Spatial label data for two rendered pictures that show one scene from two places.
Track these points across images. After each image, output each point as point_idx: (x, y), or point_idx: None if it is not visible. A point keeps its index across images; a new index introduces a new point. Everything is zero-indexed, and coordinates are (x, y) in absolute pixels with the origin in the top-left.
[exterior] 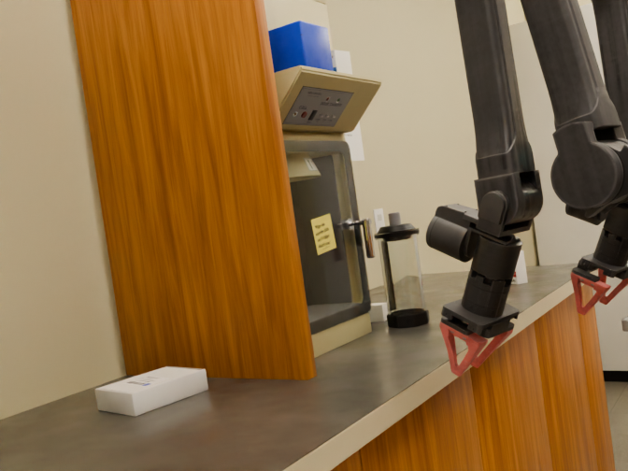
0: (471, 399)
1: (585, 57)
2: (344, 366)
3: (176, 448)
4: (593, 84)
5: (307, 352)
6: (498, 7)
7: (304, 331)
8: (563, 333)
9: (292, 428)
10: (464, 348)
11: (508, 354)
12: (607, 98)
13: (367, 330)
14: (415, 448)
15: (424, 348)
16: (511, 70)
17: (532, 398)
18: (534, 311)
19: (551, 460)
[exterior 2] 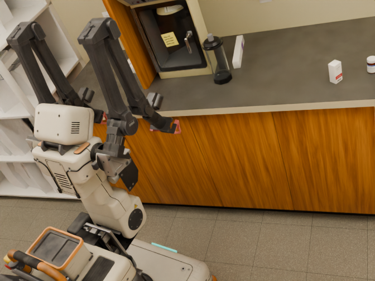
0: (186, 123)
1: (34, 91)
2: (156, 90)
3: (96, 93)
4: (37, 98)
5: (142, 82)
6: (40, 60)
7: (139, 77)
8: (330, 122)
9: (101, 106)
10: (168, 110)
11: (229, 117)
12: (42, 102)
13: (208, 73)
14: (144, 125)
15: (173, 100)
16: (51, 75)
17: (259, 137)
18: (250, 108)
19: (282, 162)
